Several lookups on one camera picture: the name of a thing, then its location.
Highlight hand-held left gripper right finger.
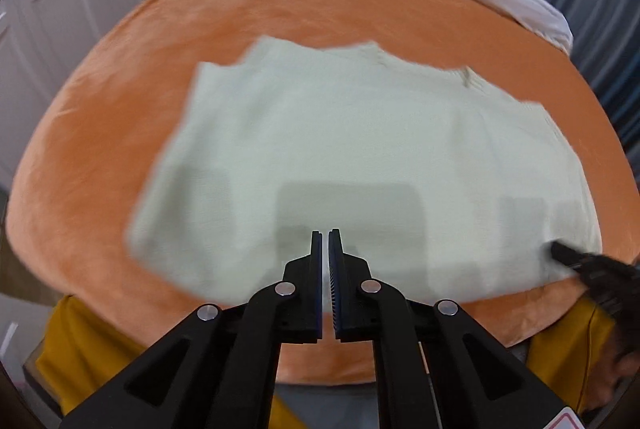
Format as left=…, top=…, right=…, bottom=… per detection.
left=327, top=229, right=568, bottom=429

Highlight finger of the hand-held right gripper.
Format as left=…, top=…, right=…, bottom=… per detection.
left=550, top=241, right=597, bottom=273

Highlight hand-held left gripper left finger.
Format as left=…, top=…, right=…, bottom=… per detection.
left=60, top=230, right=323, bottom=429

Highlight cream knit cardigan red buttons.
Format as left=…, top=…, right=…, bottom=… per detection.
left=127, top=36, right=603, bottom=302

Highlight grey bed base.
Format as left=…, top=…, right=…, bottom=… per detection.
left=274, top=381, right=382, bottom=429

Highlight yellow cloth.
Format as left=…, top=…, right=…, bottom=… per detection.
left=35, top=296, right=621, bottom=429

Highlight grey-blue curtain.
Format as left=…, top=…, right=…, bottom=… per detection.
left=530, top=0, right=640, bottom=150

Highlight orange plush blanket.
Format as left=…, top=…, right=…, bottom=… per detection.
left=5, top=0, right=638, bottom=385

